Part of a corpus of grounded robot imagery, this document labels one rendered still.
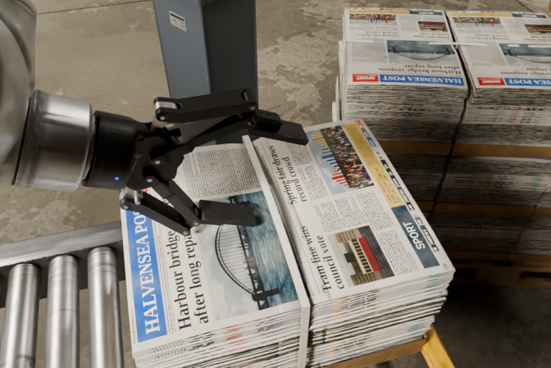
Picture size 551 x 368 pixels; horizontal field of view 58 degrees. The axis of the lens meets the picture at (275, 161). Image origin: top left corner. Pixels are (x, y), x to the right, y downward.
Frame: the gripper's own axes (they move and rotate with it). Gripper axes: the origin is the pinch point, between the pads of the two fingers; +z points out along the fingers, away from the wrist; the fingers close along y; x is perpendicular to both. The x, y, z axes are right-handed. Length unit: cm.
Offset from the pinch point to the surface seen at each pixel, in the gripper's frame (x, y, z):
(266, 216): -0.1, 6.7, 3.0
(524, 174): -33, 13, 96
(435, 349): 14.0, 15.5, 31.6
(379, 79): -49, 6, 48
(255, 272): 7.6, 8.1, 0.0
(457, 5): -215, 16, 211
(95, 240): -21.1, 38.9, -9.8
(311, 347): 12.4, 16.7, 11.0
